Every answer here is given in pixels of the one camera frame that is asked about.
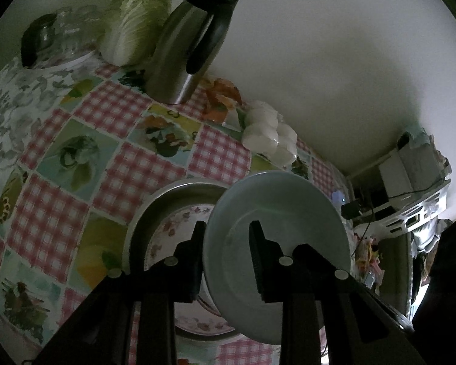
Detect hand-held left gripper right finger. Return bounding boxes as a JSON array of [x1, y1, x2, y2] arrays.
[[249, 221, 426, 365]]

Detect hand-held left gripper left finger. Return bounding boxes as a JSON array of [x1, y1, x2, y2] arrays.
[[34, 221, 208, 365]]

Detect round floral rim plate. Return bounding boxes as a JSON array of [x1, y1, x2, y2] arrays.
[[143, 204, 238, 335]]

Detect large plain white bowl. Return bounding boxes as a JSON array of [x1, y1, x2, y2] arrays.
[[203, 171, 353, 345]]

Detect metal basin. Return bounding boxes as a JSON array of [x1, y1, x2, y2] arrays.
[[123, 178, 251, 345]]

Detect black charger plug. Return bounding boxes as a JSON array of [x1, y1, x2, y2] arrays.
[[342, 201, 363, 219]]

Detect colourful snack packets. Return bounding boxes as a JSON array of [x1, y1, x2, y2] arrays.
[[355, 236, 384, 278]]

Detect pack of white paper rolls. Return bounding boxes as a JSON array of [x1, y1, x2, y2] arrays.
[[240, 100, 299, 166]]

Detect checked picture tablecloth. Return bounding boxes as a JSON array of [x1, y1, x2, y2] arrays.
[[0, 51, 365, 365]]

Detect white plastic lattice basket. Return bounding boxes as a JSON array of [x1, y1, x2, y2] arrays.
[[378, 133, 453, 236]]

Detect orange snack packet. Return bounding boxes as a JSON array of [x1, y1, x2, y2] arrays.
[[203, 78, 244, 122]]

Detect pale green cloth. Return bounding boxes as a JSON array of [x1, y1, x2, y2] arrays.
[[406, 123, 434, 149]]

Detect stainless steel thermos jug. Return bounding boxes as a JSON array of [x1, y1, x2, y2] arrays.
[[146, 0, 246, 105]]

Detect napa cabbage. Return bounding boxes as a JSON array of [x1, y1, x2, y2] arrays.
[[99, 0, 173, 67]]

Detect dark glass jar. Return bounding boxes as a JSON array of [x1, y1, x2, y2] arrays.
[[21, 12, 59, 68]]

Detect black power cable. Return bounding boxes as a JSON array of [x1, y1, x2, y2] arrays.
[[359, 177, 452, 214]]

